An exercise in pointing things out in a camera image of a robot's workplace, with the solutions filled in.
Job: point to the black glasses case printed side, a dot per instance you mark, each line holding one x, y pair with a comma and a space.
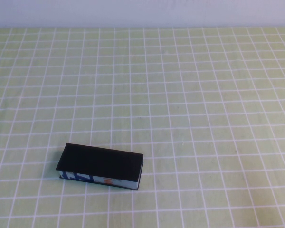
99, 161

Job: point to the green white checked tablecloth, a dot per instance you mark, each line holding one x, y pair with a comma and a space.
180, 95

